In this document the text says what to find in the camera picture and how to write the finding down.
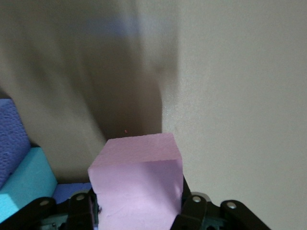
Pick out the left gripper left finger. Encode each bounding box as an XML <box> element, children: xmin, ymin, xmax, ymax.
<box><xmin>4</xmin><ymin>188</ymin><xmax>100</xmax><ymax>230</ymax></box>

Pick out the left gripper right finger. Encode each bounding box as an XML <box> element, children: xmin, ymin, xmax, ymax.
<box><xmin>170</xmin><ymin>176</ymin><xmax>272</xmax><ymax>230</ymax></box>

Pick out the purple foam cube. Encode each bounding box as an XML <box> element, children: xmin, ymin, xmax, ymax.
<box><xmin>53</xmin><ymin>183</ymin><xmax>93</xmax><ymax>206</ymax></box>
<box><xmin>0</xmin><ymin>99</ymin><xmax>31</xmax><ymax>190</ymax></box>

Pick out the blue foam cube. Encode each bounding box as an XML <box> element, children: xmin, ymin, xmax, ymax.
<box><xmin>0</xmin><ymin>147</ymin><xmax>58</xmax><ymax>221</ymax></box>

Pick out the pink foam cube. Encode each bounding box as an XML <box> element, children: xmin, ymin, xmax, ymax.
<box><xmin>87</xmin><ymin>132</ymin><xmax>185</xmax><ymax>230</ymax></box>

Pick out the brown table cover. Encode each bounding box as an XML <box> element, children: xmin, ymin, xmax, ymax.
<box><xmin>0</xmin><ymin>0</ymin><xmax>307</xmax><ymax>230</ymax></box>

